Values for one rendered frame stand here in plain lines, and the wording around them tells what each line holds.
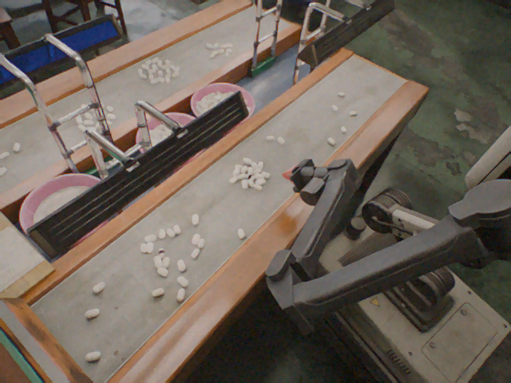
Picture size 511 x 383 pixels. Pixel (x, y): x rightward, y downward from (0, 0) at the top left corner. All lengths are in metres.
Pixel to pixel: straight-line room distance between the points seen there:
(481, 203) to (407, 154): 2.13
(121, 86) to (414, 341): 1.54
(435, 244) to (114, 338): 0.80
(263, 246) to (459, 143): 2.20
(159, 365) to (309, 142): 0.96
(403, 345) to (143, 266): 0.93
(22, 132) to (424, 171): 2.31
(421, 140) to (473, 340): 1.67
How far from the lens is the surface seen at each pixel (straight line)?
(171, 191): 1.21
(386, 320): 1.44
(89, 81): 1.20
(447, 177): 2.73
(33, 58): 1.28
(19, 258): 1.19
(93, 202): 0.82
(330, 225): 0.82
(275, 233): 1.13
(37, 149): 1.50
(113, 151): 0.86
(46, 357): 0.96
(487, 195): 0.63
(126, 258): 1.13
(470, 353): 1.55
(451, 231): 0.62
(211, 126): 0.95
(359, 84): 1.83
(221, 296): 1.03
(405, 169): 2.62
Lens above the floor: 1.73
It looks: 54 degrees down
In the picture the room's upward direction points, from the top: 9 degrees clockwise
